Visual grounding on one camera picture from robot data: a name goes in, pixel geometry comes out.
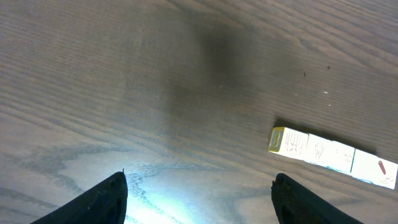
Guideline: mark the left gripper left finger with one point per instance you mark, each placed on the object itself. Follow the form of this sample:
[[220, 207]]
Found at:
[[105, 203]]

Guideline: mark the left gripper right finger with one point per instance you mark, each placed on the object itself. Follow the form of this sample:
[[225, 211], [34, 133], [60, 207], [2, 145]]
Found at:
[[294, 204]]

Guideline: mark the green edged wooden block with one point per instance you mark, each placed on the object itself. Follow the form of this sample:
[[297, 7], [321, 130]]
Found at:
[[318, 151]]

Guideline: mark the yellow edged bug block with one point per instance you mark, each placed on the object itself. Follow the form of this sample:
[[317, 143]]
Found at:
[[288, 142]]

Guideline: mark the red spiral wooden block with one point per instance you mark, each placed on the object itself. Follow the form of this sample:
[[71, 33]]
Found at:
[[342, 157]]

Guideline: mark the yellow face wooden block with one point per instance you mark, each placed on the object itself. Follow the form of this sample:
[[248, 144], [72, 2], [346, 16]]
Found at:
[[374, 170]]

